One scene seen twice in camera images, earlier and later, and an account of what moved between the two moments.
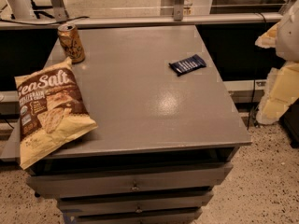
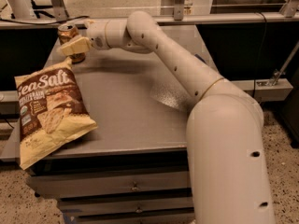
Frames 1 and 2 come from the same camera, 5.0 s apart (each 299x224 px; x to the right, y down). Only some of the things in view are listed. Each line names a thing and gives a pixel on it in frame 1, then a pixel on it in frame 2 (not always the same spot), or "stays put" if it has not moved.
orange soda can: [71, 42] stays put
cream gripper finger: [268, 38] → [96, 32]
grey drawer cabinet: [167, 128] stays put
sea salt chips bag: [51, 112] stays put
